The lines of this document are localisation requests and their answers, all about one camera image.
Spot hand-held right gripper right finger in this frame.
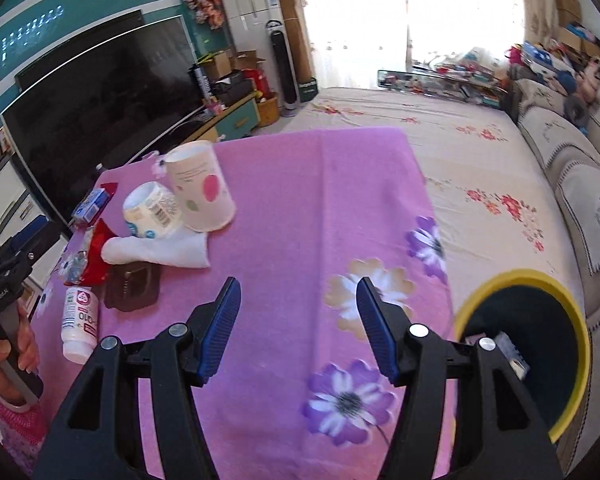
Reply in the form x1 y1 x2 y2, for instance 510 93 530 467
355 276 566 480

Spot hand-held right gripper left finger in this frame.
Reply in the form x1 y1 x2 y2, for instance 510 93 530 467
32 276 242 480

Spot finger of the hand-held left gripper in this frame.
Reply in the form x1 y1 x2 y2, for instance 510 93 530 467
7 215 63 261

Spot white blue printed packet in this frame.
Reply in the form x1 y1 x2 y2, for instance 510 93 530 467
495 332 531 378

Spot black bin with yellow rim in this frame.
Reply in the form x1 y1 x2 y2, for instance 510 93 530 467
452 269 592 443

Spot person's left forearm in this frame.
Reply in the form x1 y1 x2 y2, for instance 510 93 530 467
0 380 48 476

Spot person's left hand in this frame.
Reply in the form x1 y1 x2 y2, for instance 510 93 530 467
0 310 42 397

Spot white drawer cabinet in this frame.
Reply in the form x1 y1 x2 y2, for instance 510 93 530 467
0 157 71 281

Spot red snack wrapper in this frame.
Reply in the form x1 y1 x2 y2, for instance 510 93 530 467
60 220 113 286

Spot small blue box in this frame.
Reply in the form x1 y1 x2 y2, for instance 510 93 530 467
71 187 112 223

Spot small white pill bottle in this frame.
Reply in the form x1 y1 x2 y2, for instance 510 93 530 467
61 285 101 365

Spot white folded tissue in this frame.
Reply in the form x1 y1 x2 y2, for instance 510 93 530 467
102 232 211 269

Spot brown leather wallet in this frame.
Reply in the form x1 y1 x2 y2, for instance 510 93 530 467
104 261 162 313

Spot white yoghurt tub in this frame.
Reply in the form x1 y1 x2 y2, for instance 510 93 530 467
122 181 183 240

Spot pink floral tablecloth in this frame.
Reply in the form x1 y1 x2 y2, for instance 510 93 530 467
30 127 461 480

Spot large curved television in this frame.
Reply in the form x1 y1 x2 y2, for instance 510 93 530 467
0 15 206 228

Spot dotted paper cup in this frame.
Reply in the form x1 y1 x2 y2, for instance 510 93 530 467
165 140 237 233

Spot black framed screen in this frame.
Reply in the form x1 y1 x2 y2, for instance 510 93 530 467
14 9 146 81

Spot floral bed sheet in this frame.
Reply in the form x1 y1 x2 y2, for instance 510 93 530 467
252 85 591 331

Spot black printed tube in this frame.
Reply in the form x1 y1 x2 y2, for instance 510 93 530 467
192 65 213 103

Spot black storage box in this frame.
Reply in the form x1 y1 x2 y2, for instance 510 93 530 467
212 71 256 106

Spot open cardboard box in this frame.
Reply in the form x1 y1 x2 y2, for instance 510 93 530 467
230 50 266 72
200 52 233 81

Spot beige covered sofa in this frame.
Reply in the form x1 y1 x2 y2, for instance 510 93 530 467
502 77 600 346

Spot dark green box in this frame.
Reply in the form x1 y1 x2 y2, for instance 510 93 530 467
297 77 320 103

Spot red canister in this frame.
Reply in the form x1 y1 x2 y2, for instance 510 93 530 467
245 69 269 98

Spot black tower fan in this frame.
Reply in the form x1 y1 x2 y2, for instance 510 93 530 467
265 20 299 118

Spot hanging pink flower decoration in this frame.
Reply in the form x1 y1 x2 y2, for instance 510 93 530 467
181 0 226 31

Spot grey neck pillow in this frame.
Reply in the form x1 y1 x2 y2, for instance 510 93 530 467
565 95 589 124

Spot white standing air conditioner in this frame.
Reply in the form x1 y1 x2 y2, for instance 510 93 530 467
212 0 286 56

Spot sheer embroidered curtain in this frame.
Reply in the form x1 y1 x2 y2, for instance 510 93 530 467
405 0 556 73
300 0 408 88

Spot blue star print bag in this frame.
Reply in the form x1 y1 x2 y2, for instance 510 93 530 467
522 42 576 91

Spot tall brown cardboard sheet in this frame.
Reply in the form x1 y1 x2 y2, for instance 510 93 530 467
271 0 316 83

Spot pile of plush toys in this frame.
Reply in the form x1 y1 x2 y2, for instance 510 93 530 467
555 55 600 106

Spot stacked cardboard boxes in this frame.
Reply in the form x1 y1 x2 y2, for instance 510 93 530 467
555 0 583 26

